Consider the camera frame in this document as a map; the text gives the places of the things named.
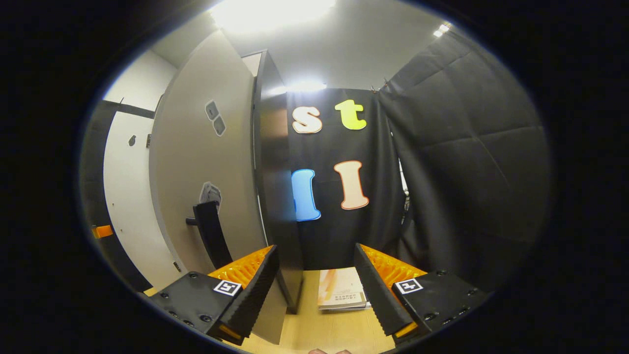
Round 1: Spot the large ceiling light panel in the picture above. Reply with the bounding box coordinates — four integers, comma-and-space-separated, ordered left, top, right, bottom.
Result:
211, 0, 337, 32

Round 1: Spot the white and orange booklet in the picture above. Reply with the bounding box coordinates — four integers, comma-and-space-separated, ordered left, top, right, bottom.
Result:
317, 267, 372, 313

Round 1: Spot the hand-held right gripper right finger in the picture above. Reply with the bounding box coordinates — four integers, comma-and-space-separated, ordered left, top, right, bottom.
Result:
354, 242, 492, 345

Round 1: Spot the black door handle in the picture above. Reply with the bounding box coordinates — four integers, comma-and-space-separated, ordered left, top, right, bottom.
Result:
186, 201, 234, 270

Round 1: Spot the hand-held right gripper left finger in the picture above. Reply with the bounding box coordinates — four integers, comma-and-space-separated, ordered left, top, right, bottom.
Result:
147, 244, 281, 346

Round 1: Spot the white and grey cabinet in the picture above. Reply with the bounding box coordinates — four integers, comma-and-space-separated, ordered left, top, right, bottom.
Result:
241, 49, 305, 315

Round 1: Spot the white cabinet door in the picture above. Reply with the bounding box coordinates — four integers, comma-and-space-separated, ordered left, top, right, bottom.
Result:
149, 29, 288, 345
102, 111, 180, 291

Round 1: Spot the black backdrop cloth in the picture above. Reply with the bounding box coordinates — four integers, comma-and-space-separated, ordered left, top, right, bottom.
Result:
286, 88, 408, 272

